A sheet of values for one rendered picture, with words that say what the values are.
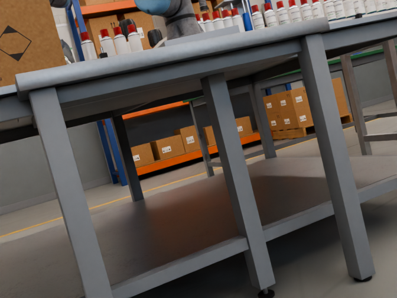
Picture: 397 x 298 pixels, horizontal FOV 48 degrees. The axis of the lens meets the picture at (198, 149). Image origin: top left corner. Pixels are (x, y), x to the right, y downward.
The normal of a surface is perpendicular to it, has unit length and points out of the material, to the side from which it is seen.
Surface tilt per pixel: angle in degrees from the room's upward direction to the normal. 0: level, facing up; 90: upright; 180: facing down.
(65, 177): 90
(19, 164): 90
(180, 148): 90
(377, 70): 90
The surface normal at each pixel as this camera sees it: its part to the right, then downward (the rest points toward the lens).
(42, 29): 0.53, -0.07
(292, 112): -0.90, 0.26
